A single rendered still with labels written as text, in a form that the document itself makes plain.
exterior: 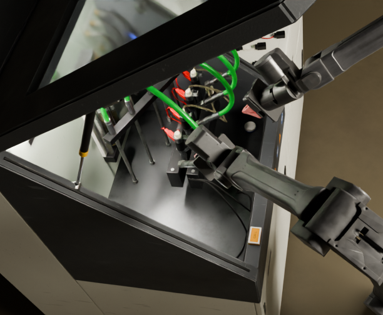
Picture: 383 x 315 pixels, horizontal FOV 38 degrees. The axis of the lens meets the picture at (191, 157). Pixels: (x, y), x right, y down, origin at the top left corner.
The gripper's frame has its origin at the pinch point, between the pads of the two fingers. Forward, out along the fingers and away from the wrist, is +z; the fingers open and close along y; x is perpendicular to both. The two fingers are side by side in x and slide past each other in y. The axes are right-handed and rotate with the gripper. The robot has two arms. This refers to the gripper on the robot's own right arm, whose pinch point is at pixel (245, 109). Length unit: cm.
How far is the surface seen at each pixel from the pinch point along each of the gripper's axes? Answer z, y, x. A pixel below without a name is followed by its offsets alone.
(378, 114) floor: 74, -97, -111
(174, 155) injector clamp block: 33.6, -0.8, 6.0
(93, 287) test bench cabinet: 59, -9, 47
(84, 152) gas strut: -5.7, 28.8, 39.8
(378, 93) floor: 77, -94, -124
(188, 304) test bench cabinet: 40, -32, 39
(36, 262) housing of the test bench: 58, 11, 51
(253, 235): 11.2, -25.2, 21.3
